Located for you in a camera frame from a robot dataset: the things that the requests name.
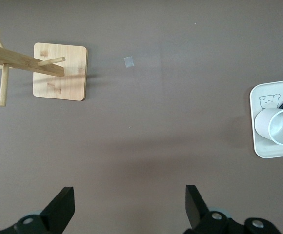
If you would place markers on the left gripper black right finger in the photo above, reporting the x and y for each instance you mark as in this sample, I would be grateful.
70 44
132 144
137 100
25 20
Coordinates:
195 207

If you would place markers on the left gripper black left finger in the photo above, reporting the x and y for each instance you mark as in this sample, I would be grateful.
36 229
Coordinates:
61 207

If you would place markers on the wooden cup rack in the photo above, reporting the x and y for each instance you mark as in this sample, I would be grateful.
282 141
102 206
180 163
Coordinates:
58 85

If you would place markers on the cream rabbit print tray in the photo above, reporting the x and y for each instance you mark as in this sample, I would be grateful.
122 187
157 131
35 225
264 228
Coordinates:
266 151

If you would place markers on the grey tape piece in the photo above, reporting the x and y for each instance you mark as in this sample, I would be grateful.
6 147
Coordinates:
129 62

